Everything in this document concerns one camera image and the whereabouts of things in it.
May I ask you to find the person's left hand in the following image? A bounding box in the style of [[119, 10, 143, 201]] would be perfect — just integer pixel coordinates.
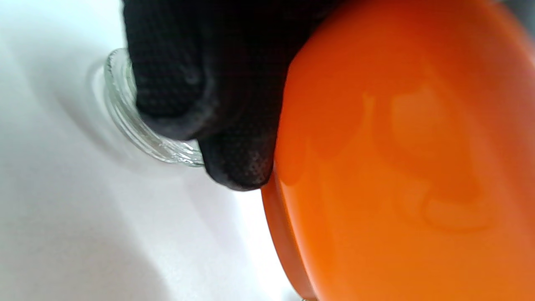
[[121, 0, 335, 191]]

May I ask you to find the orange bowl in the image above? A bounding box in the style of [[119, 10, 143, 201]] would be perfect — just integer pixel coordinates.
[[261, 0, 535, 301]]

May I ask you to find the glass jar lid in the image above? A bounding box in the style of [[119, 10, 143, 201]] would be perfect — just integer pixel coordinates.
[[104, 48, 205, 168]]

